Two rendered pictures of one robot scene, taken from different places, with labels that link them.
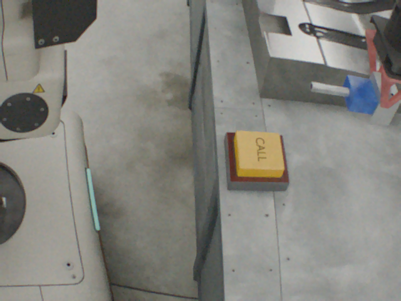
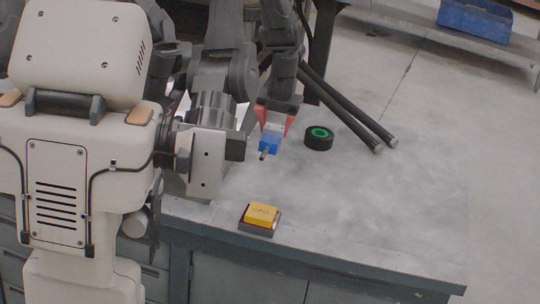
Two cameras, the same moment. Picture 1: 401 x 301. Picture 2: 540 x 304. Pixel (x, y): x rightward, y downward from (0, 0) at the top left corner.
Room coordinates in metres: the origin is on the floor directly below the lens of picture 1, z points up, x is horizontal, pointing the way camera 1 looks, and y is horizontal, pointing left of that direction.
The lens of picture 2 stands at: (0.02, 1.09, 1.71)
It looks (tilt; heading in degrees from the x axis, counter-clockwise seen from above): 30 degrees down; 289
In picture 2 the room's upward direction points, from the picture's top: 9 degrees clockwise
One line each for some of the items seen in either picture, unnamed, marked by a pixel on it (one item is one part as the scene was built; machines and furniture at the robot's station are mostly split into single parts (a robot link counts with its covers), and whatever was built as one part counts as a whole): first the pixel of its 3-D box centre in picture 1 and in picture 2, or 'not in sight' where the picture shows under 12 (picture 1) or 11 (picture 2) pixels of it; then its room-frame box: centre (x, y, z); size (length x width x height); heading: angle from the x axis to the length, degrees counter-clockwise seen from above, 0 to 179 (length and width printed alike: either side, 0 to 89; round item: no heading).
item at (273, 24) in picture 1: (274, 32); not in sight; (0.65, -0.08, 0.87); 0.05 x 0.05 x 0.04; 10
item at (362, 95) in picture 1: (353, 93); (268, 146); (0.48, -0.19, 0.93); 0.13 x 0.05 x 0.05; 100
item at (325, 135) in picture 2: not in sight; (319, 138); (0.45, -0.50, 0.82); 0.08 x 0.08 x 0.04
